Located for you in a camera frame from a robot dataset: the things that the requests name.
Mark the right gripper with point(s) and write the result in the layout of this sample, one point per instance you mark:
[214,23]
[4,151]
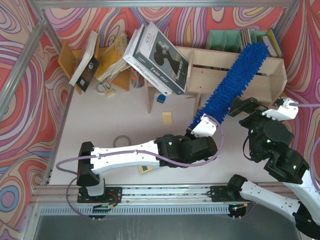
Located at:
[250,110]

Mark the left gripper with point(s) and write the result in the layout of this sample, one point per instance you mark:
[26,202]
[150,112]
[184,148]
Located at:
[189,133]

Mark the blue microfiber duster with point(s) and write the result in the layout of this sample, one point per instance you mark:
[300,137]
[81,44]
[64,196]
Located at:
[237,78]

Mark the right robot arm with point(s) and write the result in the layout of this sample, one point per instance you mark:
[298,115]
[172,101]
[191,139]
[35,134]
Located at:
[269,140]

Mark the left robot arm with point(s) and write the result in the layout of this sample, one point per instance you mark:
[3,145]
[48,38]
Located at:
[174,151]

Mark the wooden desktop bookshelf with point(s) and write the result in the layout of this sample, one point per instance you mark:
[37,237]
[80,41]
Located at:
[209,69]

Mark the yellow sticky note pad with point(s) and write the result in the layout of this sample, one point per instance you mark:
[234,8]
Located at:
[167,118]

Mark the blue pencil sharpener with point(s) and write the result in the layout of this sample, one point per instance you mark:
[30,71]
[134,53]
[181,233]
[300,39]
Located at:
[161,98]

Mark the yellow and blue calculator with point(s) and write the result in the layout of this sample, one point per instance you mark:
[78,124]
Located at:
[145,169]

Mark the blue and yellow book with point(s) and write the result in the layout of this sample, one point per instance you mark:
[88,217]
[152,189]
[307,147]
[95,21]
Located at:
[273,45]

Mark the teal file organizer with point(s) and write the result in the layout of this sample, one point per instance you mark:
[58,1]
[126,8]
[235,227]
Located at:
[233,41]

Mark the colored pencils cup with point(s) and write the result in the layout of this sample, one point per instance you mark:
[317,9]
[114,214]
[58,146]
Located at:
[136,80]

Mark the Twins story dark book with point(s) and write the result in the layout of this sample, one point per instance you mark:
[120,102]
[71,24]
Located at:
[159,57]

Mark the white Chokladfabriken book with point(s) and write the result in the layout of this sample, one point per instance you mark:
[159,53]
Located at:
[129,57]

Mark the yellow books stack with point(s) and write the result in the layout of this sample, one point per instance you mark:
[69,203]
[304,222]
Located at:
[111,61]

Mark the white book black cover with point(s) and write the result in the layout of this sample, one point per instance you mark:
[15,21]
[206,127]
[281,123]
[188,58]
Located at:
[86,64]

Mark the yellow wooden book stand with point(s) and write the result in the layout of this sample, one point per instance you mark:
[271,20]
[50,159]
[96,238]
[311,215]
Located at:
[67,60]

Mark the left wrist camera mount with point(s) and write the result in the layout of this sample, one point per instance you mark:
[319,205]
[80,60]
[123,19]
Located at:
[205,126]

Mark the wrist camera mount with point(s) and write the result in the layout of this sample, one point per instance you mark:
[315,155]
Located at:
[205,126]
[283,113]

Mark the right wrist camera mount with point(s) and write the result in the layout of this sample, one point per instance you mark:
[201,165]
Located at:
[283,113]

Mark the brass padlock with ring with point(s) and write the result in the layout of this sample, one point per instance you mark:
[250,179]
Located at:
[105,89]

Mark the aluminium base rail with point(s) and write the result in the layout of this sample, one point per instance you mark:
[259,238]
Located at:
[154,193]

